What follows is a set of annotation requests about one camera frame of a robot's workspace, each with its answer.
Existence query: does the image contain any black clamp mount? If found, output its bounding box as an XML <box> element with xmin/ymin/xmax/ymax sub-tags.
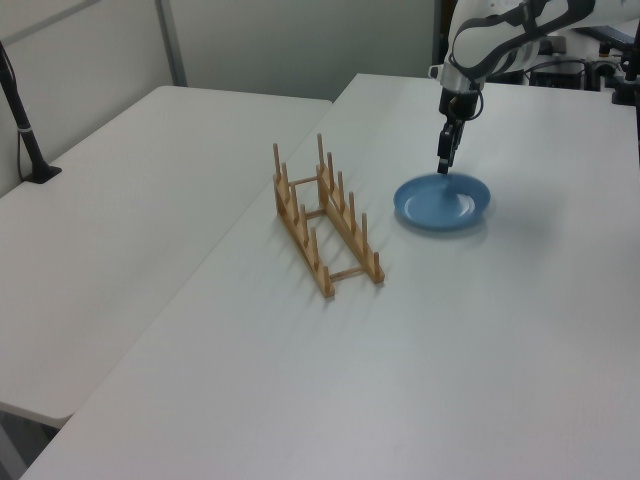
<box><xmin>610</xmin><ymin>43</ymin><xmax>640</xmax><ymax>107</ymax></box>

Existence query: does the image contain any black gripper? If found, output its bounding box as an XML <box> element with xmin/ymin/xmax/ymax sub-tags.
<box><xmin>437</xmin><ymin>86</ymin><xmax>480</xmax><ymax>176</ymax></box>

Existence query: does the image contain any dark background equipment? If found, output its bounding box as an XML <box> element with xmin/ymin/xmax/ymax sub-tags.
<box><xmin>522</xmin><ymin>22</ymin><xmax>621</xmax><ymax>94</ymax></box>

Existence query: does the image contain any black camera stand pole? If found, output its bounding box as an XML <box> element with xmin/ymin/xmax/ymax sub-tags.
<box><xmin>0</xmin><ymin>39</ymin><xmax>63</xmax><ymax>185</ymax></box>

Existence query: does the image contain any wooden plate rack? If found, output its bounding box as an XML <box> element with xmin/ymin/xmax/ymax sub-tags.
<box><xmin>271</xmin><ymin>132</ymin><xmax>387</xmax><ymax>300</ymax></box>

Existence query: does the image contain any grey aluminium partition post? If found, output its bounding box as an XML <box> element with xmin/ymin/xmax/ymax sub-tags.
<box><xmin>155</xmin><ymin>0</ymin><xmax>188</xmax><ymax>87</ymax></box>

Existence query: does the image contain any blue round plate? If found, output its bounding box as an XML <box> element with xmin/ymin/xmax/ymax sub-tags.
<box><xmin>392</xmin><ymin>172</ymin><xmax>494</xmax><ymax>233</ymax></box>

